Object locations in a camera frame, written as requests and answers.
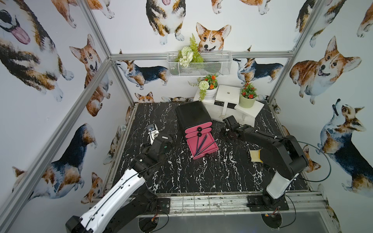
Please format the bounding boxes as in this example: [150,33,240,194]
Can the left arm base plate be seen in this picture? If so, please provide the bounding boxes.
[145,198,171,215]

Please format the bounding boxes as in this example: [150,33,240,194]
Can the green fern with white flowers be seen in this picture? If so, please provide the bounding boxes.
[176,34,204,68]

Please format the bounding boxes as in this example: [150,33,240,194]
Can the dark blue pencil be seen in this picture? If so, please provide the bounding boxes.
[194,136,200,157]
[195,134,208,156]
[196,140,216,156]

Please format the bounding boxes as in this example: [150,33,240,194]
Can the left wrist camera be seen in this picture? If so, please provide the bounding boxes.
[147,124,159,145]

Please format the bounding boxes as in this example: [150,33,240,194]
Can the white pot orange flowers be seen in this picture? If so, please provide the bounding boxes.
[188,74,219,101]

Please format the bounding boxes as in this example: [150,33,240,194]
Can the white wire basket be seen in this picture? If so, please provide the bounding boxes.
[167,51,233,77]

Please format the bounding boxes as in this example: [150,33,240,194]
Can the white wooden stand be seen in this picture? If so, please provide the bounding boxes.
[202,85,264,127]

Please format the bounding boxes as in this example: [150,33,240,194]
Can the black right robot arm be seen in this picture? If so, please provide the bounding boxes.
[223,116,309,203]

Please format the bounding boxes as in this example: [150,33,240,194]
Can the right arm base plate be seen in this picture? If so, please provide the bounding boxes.
[246,195,289,212]

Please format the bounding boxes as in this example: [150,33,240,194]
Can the yellow sticky note pad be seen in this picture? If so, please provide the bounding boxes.
[249,150,263,163]

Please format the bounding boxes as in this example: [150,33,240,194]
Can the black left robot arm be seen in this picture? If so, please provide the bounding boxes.
[65,133,174,233]

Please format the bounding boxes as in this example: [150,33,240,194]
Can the green pot red flowers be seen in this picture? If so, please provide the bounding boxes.
[239,83,258,108]

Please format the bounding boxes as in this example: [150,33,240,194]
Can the black drawer cabinet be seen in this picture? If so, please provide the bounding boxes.
[175,101,213,134]

